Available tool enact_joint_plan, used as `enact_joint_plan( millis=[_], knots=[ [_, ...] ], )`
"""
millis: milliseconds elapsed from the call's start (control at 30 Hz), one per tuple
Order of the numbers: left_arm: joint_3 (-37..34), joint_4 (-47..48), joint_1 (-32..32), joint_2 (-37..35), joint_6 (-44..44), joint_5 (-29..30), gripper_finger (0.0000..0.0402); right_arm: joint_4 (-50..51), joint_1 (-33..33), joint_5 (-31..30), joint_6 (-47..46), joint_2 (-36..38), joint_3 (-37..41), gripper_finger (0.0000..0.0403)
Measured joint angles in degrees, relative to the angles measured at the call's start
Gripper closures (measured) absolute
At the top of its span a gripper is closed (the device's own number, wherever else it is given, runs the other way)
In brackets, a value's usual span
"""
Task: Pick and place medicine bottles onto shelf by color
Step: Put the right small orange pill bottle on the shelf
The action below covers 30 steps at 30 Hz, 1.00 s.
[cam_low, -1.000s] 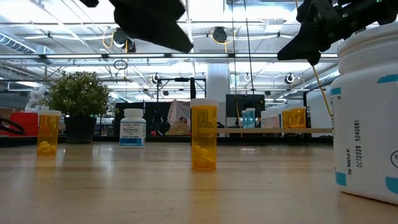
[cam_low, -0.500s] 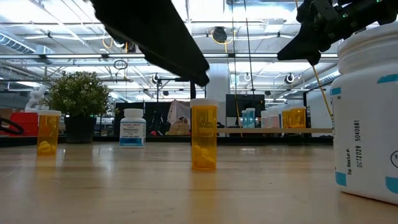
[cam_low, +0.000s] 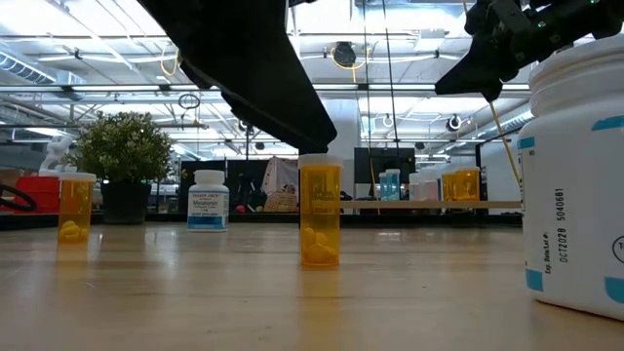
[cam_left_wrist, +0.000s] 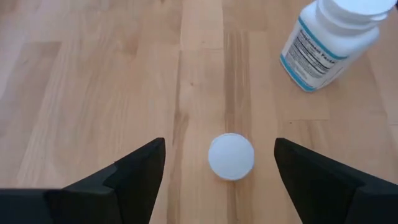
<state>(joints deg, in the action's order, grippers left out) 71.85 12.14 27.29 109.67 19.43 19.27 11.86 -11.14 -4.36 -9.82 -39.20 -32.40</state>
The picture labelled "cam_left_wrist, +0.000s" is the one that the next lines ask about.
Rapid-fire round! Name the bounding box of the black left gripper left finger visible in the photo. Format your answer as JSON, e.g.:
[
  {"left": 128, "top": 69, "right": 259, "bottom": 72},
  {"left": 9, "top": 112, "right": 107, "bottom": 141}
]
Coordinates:
[{"left": 46, "top": 137, "right": 167, "bottom": 224}]

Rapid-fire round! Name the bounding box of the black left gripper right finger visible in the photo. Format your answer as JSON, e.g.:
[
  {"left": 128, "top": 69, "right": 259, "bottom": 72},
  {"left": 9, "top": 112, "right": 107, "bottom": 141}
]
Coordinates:
[{"left": 274, "top": 138, "right": 398, "bottom": 224}]

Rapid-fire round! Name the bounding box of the tall amber pill bottle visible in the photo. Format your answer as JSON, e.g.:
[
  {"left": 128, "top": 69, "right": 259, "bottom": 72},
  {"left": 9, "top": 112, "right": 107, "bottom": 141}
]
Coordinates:
[{"left": 207, "top": 133, "right": 256, "bottom": 182}]

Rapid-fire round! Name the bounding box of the white Melatonin supplement bottle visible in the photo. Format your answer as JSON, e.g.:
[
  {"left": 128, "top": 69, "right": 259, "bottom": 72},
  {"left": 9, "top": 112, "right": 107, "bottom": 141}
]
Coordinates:
[{"left": 279, "top": 0, "right": 398, "bottom": 93}]

